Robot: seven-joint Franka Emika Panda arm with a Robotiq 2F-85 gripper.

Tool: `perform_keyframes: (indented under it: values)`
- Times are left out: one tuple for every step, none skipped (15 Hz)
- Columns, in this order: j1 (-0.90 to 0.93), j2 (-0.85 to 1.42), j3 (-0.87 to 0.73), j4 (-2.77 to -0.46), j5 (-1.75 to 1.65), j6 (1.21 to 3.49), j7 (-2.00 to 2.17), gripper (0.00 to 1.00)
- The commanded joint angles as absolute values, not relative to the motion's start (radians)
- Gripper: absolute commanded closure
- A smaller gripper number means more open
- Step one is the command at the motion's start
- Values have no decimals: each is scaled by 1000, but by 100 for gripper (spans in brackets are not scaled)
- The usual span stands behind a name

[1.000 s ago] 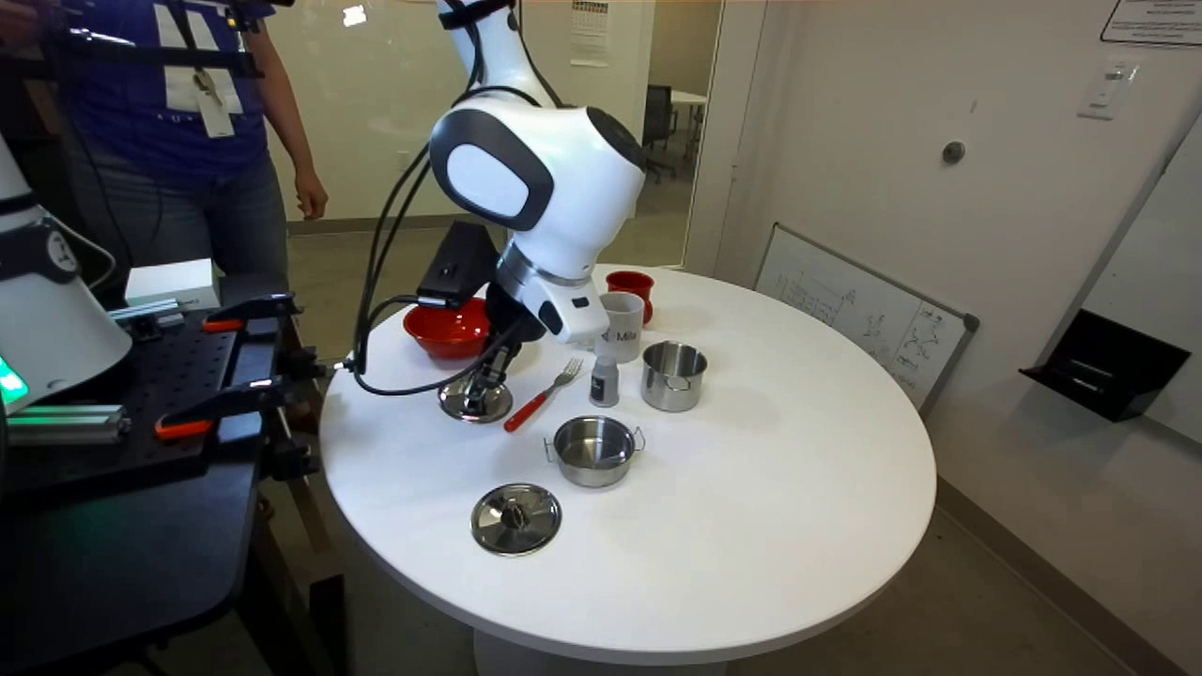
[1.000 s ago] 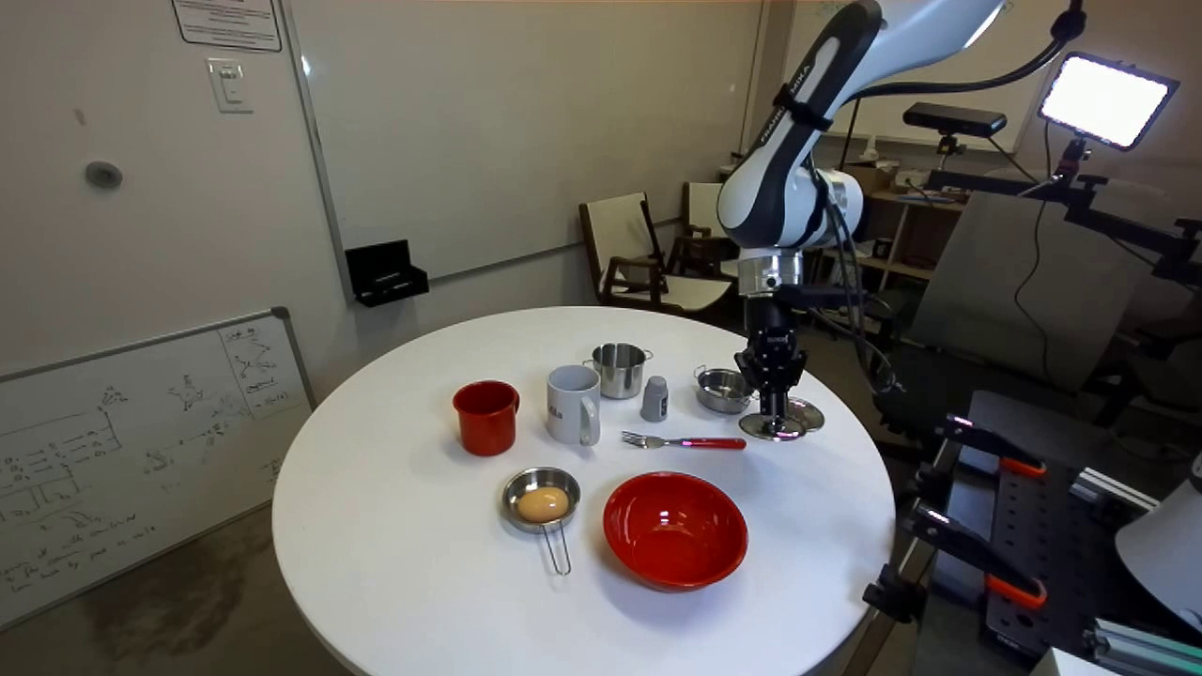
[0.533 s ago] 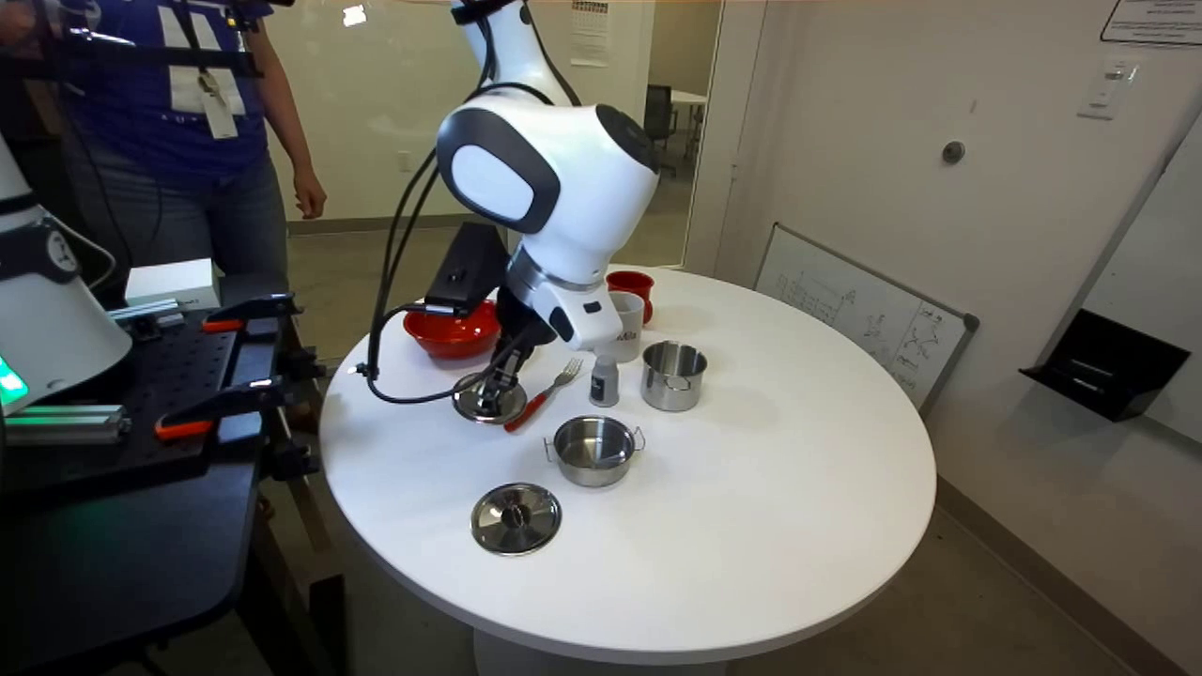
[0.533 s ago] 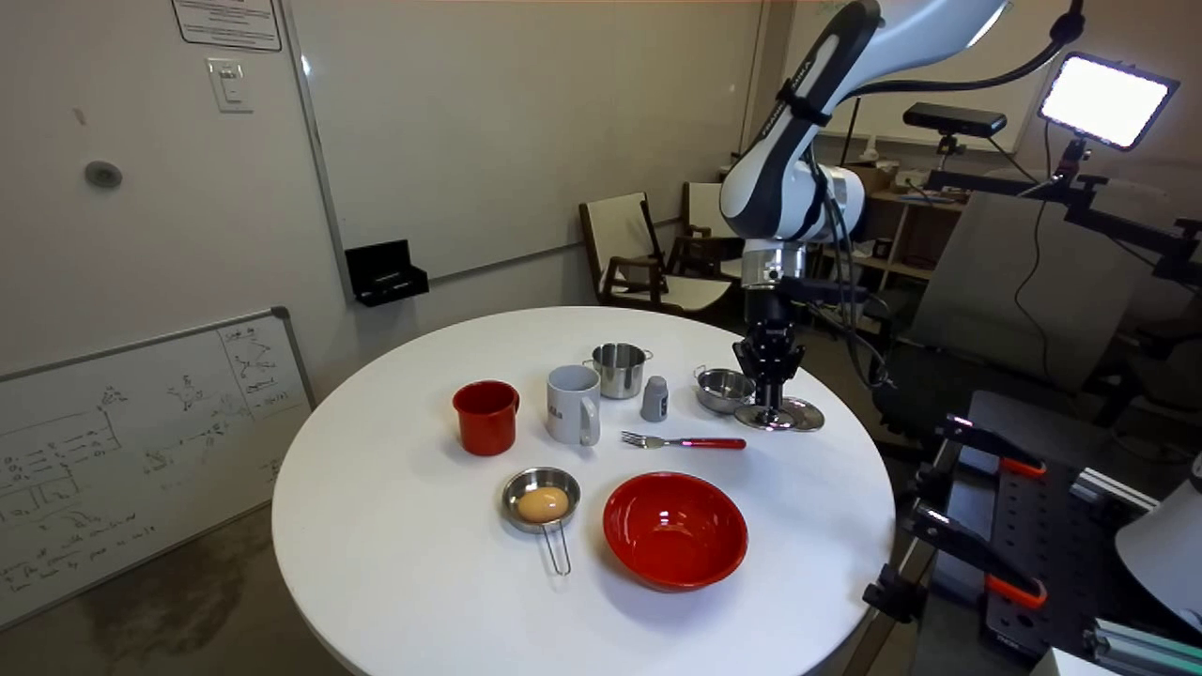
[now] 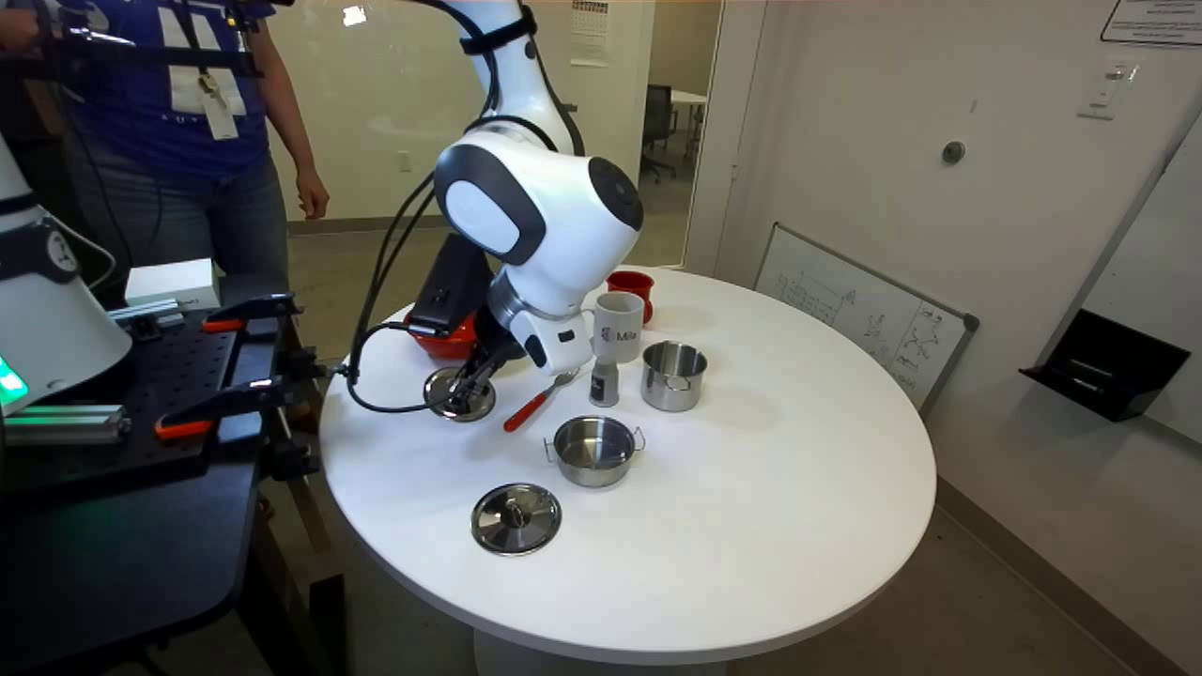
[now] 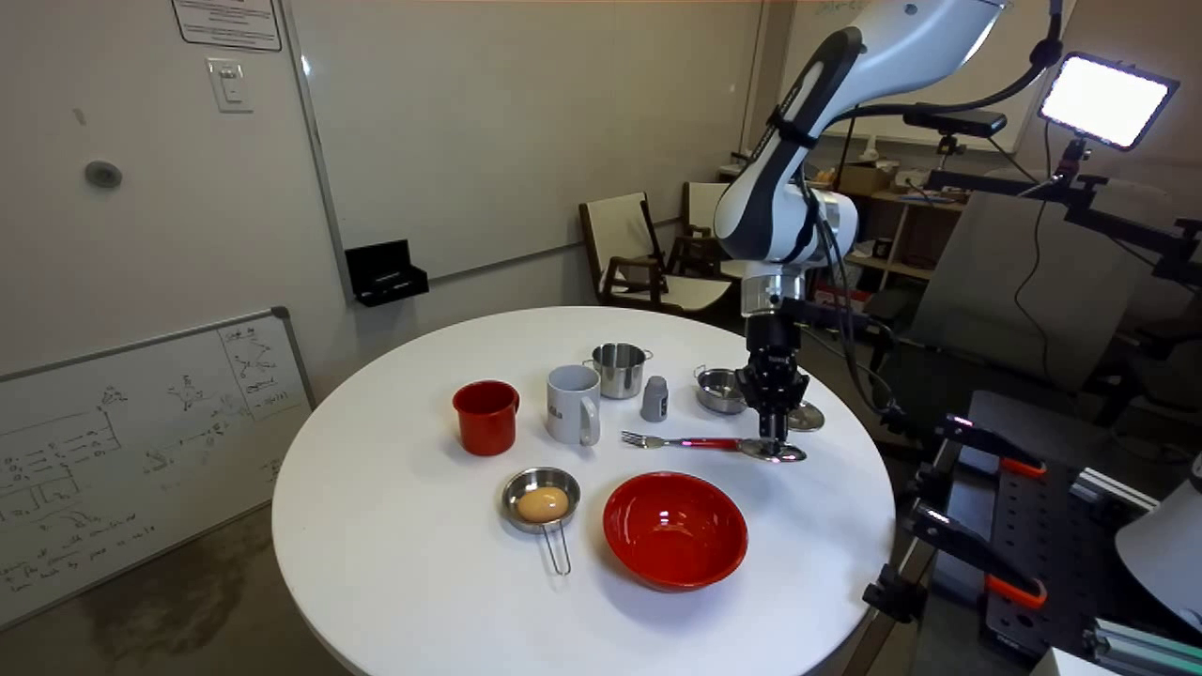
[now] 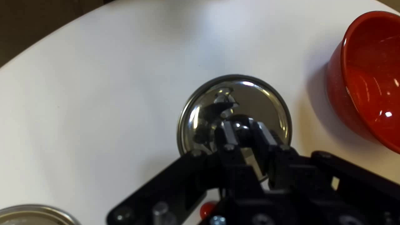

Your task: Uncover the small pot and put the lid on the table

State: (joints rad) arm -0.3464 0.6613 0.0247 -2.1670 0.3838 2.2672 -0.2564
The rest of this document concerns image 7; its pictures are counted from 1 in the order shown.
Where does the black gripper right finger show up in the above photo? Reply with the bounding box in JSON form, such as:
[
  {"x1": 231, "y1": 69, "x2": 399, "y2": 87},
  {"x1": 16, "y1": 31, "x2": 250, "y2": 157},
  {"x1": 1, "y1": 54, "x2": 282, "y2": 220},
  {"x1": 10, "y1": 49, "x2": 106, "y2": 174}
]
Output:
[{"x1": 249, "y1": 117, "x2": 400, "y2": 210}]

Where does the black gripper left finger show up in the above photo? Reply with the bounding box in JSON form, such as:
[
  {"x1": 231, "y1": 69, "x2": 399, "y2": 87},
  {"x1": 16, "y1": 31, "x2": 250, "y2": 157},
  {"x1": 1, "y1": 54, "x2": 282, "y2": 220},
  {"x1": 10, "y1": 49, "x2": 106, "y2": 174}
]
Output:
[{"x1": 105, "y1": 119, "x2": 260, "y2": 225}]

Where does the domed steel pot lid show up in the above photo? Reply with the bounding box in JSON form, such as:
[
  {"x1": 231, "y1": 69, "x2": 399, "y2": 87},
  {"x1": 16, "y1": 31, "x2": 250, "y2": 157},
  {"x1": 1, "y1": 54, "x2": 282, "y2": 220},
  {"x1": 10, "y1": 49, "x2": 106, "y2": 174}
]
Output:
[{"x1": 176, "y1": 74, "x2": 294, "y2": 181}]

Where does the flat steel lid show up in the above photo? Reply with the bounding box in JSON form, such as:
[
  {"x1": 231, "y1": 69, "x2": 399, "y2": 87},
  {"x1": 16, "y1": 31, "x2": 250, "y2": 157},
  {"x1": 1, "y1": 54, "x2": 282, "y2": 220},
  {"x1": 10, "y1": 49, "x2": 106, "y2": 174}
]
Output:
[{"x1": 0, "y1": 202, "x2": 82, "y2": 225}]

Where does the red bowl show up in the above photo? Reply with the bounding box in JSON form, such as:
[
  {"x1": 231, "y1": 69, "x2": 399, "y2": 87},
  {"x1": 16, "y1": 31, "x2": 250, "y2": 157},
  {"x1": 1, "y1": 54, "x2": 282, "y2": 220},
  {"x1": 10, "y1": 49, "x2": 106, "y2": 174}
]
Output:
[{"x1": 325, "y1": 10, "x2": 400, "y2": 155}]

